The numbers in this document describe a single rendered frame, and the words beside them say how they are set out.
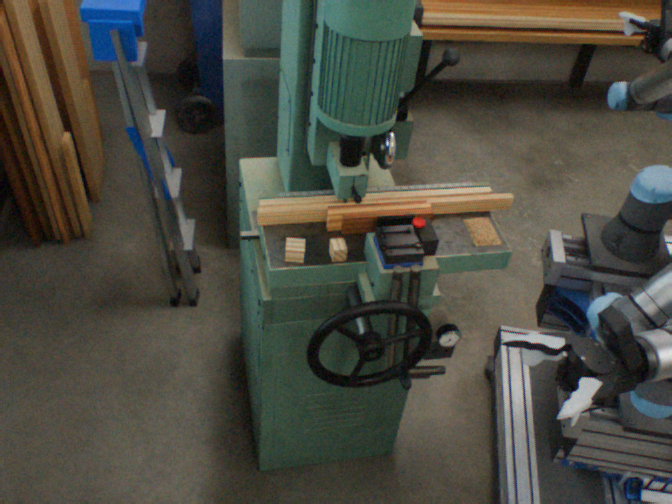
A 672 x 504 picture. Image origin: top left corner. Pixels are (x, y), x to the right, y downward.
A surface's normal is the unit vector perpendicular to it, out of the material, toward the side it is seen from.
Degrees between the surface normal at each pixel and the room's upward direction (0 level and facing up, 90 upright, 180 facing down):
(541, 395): 0
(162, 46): 90
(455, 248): 0
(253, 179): 0
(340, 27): 90
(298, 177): 90
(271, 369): 90
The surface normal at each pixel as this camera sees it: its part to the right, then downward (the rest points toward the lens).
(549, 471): 0.09, -0.73
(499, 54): 0.12, 0.69
